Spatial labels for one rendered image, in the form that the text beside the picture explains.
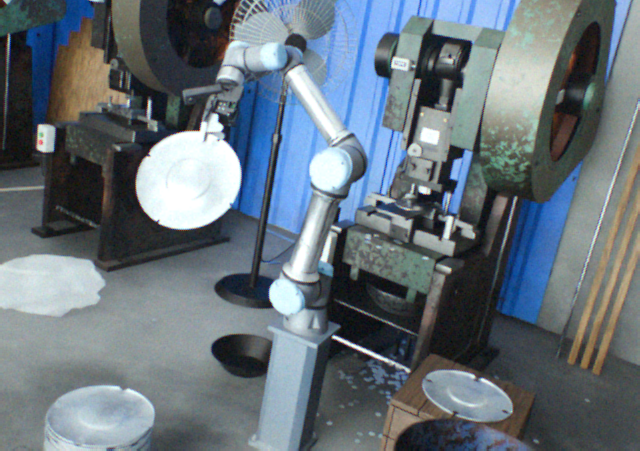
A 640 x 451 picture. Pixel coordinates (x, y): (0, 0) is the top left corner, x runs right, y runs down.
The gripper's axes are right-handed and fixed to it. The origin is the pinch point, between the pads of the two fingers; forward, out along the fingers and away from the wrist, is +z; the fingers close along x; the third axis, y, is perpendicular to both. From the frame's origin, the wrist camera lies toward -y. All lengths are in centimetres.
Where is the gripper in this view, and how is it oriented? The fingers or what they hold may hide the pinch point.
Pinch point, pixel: (201, 139)
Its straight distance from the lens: 195.2
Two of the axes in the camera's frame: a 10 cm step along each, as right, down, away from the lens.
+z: -2.1, 8.5, -4.9
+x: -0.4, 4.9, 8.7
